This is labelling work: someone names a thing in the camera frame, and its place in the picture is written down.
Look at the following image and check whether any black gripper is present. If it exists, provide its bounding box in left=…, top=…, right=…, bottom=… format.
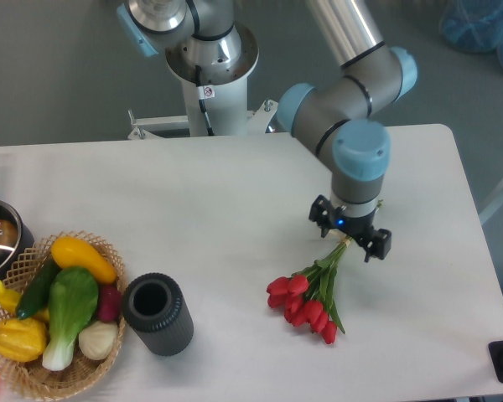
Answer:
left=309, top=195, right=392, bottom=263

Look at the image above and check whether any red tulip bouquet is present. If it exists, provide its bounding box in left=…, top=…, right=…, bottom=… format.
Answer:
left=266, top=235, right=355, bottom=344

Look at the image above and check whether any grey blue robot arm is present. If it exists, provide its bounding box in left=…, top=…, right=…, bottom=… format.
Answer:
left=117, top=1, right=417, bottom=259

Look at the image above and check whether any dark grey ribbed vase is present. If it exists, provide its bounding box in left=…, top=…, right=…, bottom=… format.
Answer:
left=122, top=272, right=194, bottom=356

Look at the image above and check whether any blue plastic bag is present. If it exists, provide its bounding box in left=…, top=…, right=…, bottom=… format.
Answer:
left=439, top=1, right=503, bottom=69

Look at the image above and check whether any red radish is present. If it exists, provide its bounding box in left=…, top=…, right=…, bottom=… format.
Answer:
left=96, top=285, right=122, bottom=322

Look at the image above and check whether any yellow squash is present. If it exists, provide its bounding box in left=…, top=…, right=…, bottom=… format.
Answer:
left=50, top=236, right=117, bottom=285

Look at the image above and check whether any green bok choy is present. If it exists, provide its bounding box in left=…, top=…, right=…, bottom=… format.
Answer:
left=42, top=267, right=99, bottom=372

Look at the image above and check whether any dark green cucumber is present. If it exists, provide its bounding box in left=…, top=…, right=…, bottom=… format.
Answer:
left=15, top=257, right=61, bottom=320

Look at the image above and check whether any small yellow gourd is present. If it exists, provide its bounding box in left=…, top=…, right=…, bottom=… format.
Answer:
left=0, top=280, right=49, bottom=323

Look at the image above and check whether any yellow bell pepper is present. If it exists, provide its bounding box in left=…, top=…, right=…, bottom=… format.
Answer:
left=0, top=318, right=47, bottom=363

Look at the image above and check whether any woven wicker basket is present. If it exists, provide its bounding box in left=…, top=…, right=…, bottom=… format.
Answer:
left=0, top=229, right=128, bottom=402

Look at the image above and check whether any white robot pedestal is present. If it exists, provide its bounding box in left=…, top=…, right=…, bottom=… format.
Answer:
left=128, top=23, right=277, bottom=139

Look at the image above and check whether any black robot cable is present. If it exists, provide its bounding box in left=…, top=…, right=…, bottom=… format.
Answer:
left=194, top=64, right=215, bottom=137

